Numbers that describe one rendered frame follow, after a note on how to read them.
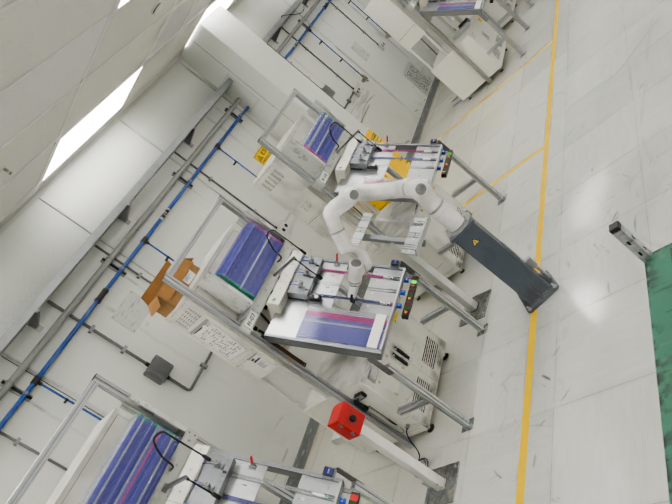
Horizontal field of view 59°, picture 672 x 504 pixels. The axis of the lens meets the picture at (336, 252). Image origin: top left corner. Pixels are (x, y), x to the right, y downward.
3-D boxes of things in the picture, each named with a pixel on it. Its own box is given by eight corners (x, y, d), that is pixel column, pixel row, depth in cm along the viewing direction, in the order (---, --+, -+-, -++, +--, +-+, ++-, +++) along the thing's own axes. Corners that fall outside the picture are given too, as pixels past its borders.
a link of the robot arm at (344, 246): (347, 222, 354) (367, 268, 361) (327, 234, 346) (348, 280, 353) (356, 221, 347) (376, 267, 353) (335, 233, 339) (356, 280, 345)
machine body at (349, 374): (452, 347, 421) (386, 297, 406) (436, 434, 373) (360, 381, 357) (394, 376, 465) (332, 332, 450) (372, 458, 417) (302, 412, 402)
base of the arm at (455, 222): (466, 208, 366) (444, 190, 361) (473, 219, 349) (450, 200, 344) (445, 231, 372) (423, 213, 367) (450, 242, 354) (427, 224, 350)
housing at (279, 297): (307, 266, 405) (304, 250, 395) (282, 320, 371) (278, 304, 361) (296, 265, 407) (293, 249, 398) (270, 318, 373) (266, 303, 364)
